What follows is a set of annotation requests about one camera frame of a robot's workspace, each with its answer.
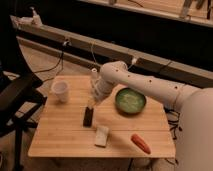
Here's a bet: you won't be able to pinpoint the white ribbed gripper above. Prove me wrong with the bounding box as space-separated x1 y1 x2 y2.
87 79 107 109

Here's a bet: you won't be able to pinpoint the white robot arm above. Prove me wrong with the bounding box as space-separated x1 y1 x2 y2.
91 61 213 171

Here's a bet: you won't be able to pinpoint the white ceramic cup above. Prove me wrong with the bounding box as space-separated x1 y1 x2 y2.
51 81 69 103

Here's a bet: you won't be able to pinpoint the small white bottle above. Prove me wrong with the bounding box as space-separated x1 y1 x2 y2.
90 68 99 87

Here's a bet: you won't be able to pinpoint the wooden table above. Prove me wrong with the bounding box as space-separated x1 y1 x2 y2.
28 75 175 158

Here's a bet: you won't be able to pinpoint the white sponge block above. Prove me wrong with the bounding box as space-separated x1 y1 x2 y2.
95 126 109 147

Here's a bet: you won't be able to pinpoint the green bowl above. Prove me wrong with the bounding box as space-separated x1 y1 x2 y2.
115 88 146 114

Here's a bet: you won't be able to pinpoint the long wooden beam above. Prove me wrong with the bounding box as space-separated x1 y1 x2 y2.
11 16 213 88

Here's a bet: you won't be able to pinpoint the orange carrot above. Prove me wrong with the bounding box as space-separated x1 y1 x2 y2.
131 134 151 154

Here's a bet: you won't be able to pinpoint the black chair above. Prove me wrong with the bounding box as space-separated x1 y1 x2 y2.
0 62 46 171

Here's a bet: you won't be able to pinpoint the white object on beam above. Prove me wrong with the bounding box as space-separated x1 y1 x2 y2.
19 7 43 27

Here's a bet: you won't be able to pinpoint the black hanging cable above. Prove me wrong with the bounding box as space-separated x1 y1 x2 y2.
33 39 72 83

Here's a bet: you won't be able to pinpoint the white cable plug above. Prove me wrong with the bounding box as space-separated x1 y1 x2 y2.
131 58 138 65

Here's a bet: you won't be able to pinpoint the black floor cables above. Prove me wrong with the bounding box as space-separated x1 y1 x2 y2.
164 106 183 166

